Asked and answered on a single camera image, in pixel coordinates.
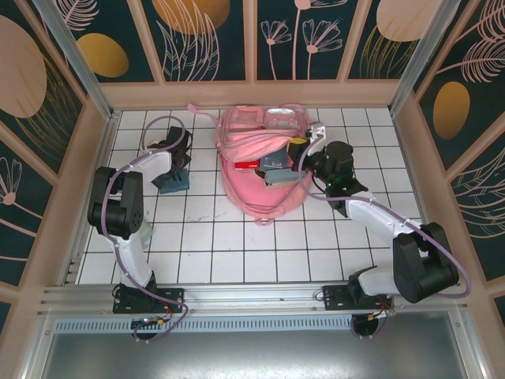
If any teal thin notebook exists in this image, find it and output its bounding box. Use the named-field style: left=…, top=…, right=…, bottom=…
left=260, top=155, right=291, bottom=171

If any aluminium mounting rail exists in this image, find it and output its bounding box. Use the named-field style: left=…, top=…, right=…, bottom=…
left=37, top=279, right=470, bottom=317

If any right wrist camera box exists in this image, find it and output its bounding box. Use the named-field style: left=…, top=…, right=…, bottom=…
left=305, top=122, right=327, bottom=140

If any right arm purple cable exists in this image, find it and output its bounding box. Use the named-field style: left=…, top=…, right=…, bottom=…
left=297, top=133, right=473, bottom=317

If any pink backpack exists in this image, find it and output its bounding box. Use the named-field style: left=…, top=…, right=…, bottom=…
left=187, top=103, right=316, bottom=227

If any teal stapler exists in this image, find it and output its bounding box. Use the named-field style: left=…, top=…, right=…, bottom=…
left=264, top=167, right=301, bottom=190

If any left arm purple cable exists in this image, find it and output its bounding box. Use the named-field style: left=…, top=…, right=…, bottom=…
left=100, top=116, right=189, bottom=343

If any aluminium corner post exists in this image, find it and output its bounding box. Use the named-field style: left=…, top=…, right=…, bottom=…
left=32, top=0, right=122, bottom=121
left=388, top=0, right=462, bottom=115

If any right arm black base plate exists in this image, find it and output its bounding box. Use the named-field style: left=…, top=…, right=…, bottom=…
left=322, top=283, right=395, bottom=313

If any aluminium side rail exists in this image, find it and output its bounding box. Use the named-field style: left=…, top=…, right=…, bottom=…
left=388, top=110, right=451, bottom=282
left=58, top=111, right=122, bottom=286

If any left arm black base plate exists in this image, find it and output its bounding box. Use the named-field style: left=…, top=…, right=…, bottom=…
left=113, top=287, right=186, bottom=315

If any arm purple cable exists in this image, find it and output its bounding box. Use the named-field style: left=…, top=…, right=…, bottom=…
left=297, top=133, right=473, bottom=317
left=100, top=116, right=189, bottom=343

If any slotted metal cable tray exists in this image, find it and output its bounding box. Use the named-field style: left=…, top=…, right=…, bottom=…
left=53, top=317, right=455, bottom=336

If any small teal pouch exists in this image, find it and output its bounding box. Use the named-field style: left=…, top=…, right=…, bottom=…
left=159, top=170, right=191, bottom=195

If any pale green pencil case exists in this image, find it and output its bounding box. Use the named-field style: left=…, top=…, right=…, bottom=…
left=138, top=221, right=154, bottom=249

